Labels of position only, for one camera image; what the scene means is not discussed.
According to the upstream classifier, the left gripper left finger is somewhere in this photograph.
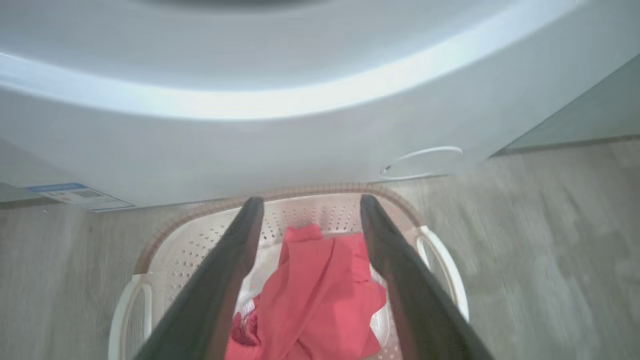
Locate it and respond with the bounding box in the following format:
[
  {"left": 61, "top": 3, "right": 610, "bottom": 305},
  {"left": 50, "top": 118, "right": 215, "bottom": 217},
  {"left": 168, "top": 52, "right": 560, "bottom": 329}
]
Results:
[{"left": 134, "top": 196, "right": 265, "bottom": 360}]

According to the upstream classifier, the cream perforated laundry basket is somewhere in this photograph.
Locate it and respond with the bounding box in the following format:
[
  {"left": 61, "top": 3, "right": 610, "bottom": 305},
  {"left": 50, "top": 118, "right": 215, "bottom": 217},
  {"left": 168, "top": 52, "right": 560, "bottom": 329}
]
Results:
[{"left": 107, "top": 182, "right": 471, "bottom": 360}]

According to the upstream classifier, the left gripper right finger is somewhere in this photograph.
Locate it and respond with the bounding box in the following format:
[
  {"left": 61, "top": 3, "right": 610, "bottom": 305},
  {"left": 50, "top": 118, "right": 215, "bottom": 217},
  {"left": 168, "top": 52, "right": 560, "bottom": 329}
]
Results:
[{"left": 360, "top": 194, "right": 496, "bottom": 360}]

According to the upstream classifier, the white washing machine body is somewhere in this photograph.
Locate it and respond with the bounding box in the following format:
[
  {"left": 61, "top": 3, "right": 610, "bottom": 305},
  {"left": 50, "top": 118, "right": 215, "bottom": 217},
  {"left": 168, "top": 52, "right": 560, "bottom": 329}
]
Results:
[{"left": 0, "top": 0, "right": 640, "bottom": 213}]

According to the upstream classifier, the blue white energy label sticker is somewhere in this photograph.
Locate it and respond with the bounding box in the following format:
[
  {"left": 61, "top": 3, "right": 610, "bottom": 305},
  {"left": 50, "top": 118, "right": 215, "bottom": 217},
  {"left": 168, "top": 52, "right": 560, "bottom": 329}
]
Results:
[{"left": 27, "top": 182, "right": 136, "bottom": 213}]

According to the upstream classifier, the red garment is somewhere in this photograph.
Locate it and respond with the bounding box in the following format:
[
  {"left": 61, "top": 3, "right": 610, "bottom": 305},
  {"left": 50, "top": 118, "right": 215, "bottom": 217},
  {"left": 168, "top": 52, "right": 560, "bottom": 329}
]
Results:
[{"left": 225, "top": 223, "right": 388, "bottom": 360}]

